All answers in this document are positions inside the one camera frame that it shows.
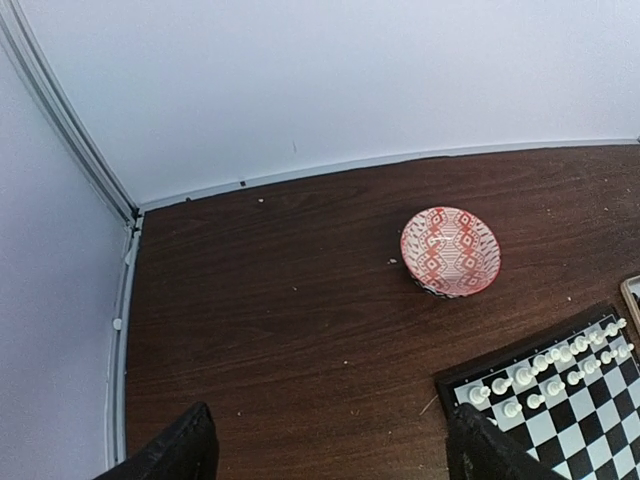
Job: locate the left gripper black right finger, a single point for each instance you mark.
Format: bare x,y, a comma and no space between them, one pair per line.
476,449

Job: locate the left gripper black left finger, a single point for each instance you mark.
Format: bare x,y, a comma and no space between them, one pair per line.
186,449

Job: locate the black and white chessboard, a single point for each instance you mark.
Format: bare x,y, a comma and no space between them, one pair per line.
569,395

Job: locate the white chess pawn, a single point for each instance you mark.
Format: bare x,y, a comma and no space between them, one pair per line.
590,366
574,377
608,356
534,401
554,388
512,409

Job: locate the white chess rook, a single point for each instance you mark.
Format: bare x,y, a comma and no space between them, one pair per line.
478,394

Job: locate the white chess bishop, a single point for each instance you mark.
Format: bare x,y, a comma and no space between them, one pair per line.
525,375

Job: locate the red patterned bowl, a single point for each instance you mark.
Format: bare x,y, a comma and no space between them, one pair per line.
450,252

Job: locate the wooden rimmed metal tray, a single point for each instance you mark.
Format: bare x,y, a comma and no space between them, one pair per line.
630,289

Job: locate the left aluminium corner post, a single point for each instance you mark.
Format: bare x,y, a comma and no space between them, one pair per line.
23,50

